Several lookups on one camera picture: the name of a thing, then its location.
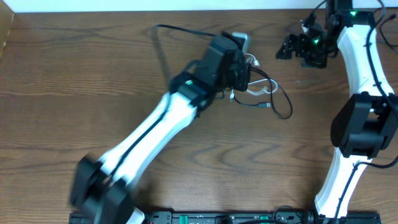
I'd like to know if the white USB cable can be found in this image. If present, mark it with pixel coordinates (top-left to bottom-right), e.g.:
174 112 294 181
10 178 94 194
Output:
229 52 279 103

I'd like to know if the black blue-tipped USB cable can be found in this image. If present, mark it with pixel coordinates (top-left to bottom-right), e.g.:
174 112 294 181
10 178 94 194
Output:
233 67 294 121

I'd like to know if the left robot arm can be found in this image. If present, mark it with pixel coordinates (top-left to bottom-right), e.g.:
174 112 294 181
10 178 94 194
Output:
70 32 250 224

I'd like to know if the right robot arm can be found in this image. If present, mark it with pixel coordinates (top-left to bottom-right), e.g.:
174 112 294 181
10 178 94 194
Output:
276 0 397 223

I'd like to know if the cardboard box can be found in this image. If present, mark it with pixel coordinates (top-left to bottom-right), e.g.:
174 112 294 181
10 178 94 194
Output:
0 0 15 58

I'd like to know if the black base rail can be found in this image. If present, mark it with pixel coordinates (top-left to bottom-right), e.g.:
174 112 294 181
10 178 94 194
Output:
143 206 382 224

